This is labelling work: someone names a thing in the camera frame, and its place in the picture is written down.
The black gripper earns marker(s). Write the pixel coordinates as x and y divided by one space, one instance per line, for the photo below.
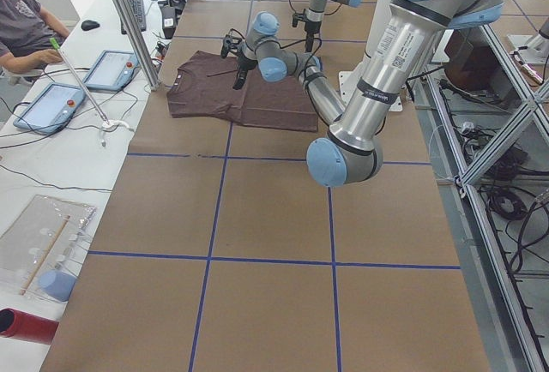
310 30
243 65

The brown t-shirt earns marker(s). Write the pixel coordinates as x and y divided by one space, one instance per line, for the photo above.
203 88

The black power adapter box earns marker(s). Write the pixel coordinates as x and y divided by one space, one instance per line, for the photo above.
169 21

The black keyboard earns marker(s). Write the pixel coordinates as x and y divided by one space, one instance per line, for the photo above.
138 9

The far blue teach pendant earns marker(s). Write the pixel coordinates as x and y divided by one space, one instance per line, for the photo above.
112 71

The blue teach pendant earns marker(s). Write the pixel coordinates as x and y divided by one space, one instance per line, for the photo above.
51 110
112 71

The metal reacher grabber tool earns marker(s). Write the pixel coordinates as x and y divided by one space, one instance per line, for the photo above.
108 125

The black computer mouse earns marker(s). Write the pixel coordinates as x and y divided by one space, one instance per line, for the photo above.
89 25

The brown paper table cover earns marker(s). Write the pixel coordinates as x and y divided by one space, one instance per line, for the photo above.
218 252

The near blue teach pendant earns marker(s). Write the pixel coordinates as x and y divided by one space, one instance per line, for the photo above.
51 110

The seated person in grey shirt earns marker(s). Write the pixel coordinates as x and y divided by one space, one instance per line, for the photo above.
26 32

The wooden stick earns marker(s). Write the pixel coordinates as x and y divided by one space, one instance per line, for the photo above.
43 253

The plastic bag with cardboard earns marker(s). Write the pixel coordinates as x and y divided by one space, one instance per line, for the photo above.
30 232

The blue plastic cup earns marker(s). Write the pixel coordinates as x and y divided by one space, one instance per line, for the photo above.
57 284

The red cylinder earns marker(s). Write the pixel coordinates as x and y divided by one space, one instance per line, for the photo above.
19 325

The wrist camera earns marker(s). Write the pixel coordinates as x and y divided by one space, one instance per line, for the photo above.
230 45
297 18

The white camera mast base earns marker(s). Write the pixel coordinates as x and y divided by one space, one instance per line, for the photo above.
349 79

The aluminium frame post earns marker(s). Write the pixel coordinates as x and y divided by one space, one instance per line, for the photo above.
137 41

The aluminium truss frame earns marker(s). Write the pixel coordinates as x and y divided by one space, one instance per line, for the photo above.
483 98

